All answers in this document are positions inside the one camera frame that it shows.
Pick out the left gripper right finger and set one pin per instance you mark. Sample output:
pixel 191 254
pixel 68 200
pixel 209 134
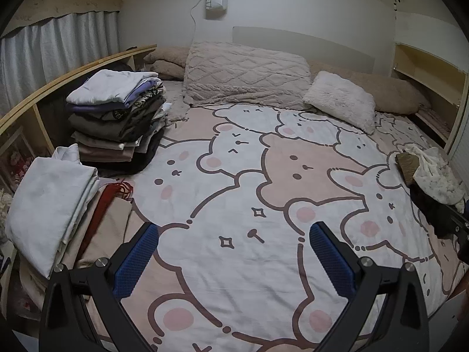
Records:
pixel 402 323

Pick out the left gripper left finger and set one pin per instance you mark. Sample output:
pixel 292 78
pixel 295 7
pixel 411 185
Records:
pixel 65 321

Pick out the cream floral dress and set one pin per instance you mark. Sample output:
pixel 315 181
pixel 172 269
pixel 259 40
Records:
pixel 435 177

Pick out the tall folded clothes stack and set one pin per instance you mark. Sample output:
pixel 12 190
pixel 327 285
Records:
pixel 118 120

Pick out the beige folded garment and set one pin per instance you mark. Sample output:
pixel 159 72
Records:
pixel 105 232

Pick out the white folded cloth pile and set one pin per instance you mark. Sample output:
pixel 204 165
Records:
pixel 48 205

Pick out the red folded garment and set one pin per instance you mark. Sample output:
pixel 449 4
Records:
pixel 123 190

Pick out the olive brown garment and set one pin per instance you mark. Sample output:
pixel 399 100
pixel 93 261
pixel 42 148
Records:
pixel 407 165

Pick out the wooden bedside shelf left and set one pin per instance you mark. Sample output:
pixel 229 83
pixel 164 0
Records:
pixel 40 123

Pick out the wooden bedside shelf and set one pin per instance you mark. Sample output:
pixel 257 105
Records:
pixel 40 123
pixel 442 84

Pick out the bear pattern bed sheet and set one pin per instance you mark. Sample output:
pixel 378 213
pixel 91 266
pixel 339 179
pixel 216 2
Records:
pixel 234 190

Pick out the long beige bolster pillow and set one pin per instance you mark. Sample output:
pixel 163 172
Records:
pixel 391 95

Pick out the small fluffy white pillow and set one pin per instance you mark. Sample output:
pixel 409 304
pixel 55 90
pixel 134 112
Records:
pixel 343 100

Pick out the wooden bedside shelf right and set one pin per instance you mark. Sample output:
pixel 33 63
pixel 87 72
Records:
pixel 442 84

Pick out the grey pleated curtain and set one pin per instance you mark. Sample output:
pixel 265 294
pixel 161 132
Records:
pixel 35 55

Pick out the brown pillow at headboard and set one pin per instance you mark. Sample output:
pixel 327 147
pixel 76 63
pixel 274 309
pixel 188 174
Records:
pixel 168 62

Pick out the white headboard panel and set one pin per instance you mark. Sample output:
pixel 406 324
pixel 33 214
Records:
pixel 311 48

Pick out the large quilted beige pillow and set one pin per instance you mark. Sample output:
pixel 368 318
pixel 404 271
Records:
pixel 218 73

